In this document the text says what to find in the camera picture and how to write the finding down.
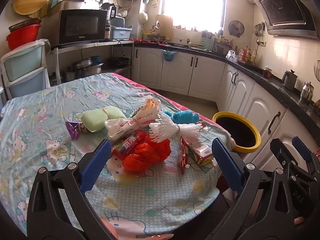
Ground steel teapot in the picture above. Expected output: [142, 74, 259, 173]
[300, 82, 314, 103]

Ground black wok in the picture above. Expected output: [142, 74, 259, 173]
[107, 57, 130, 67]

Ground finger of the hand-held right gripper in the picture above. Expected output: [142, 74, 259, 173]
[270, 138, 313, 188]
[292, 136, 320, 180]

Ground teal knife organiser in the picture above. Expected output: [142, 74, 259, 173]
[201, 30, 215, 51]

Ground blue hanging basket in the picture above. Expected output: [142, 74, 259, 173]
[162, 49, 177, 62]

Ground blue plastic dish bin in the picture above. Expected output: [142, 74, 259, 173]
[111, 26, 132, 40]

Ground grey kettle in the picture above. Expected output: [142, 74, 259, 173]
[282, 70, 298, 90]

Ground light green sponge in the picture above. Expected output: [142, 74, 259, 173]
[81, 106, 125, 133]

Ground white kitchen cabinet unit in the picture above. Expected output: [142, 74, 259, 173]
[132, 44, 320, 160]

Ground window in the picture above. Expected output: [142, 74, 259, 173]
[161, 0, 227, 30]

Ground black microwave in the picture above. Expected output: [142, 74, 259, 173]
[58, 9, 112, 47]

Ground blue towel bundle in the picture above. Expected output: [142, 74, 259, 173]
[164, 110, 200, 125]

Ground red plastic basin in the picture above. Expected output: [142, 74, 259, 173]
[6, 24, 42, 50]

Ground red snack wrapper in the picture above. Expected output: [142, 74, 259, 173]
[111, 136, 140, 159]

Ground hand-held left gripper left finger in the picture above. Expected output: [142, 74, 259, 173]
[26, 139, 113, 240]

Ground wooden cutting board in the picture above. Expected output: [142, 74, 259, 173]
[155, 14, 173, 43]

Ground yellow-rimmed waste bin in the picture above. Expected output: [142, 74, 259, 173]
[212, 112, 261, 153]

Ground purple snack wrapper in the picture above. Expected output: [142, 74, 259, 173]
[65, 120, 88, 140]

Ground black range hood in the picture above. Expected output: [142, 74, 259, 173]
[246, 0, 320, 40]

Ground red plastic bag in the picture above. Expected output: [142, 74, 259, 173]
[122, 130, 172, 173]

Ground red white snack packet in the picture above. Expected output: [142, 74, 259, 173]
[177, 137, 216, 175]

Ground white hanging bowl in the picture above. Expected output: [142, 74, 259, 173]
[139, 12, 149, 28]

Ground red sauce bottle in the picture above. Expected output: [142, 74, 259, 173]
[239, 45, 250, 62]

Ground white printed plastic bag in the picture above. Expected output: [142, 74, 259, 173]
[104, 98, 163, 142]

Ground plastic drawer cabinet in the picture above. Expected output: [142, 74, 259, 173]
[0, 39, 52, 100]

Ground silver rice cooker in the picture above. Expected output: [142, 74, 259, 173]
[62, 0, 85, 10]

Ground steel shelf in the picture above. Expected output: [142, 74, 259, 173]
[50, 40, 135, 85]

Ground small wall fan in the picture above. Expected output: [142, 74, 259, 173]
[228, 20, 245, 37]

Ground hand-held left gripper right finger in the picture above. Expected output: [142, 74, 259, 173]
[209, 137, 292, 240]

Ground steel pot stack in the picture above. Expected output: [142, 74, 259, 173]
[64, 56, 104, 80]

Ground dark woven basket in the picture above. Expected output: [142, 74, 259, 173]
[9, 17, 42, 32]

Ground hanging kitchen utensils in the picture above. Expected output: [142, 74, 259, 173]
[252, 22, 267, 46]

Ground teal cartoon printed blanket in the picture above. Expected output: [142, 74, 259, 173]
[0, 72, 233, 240]

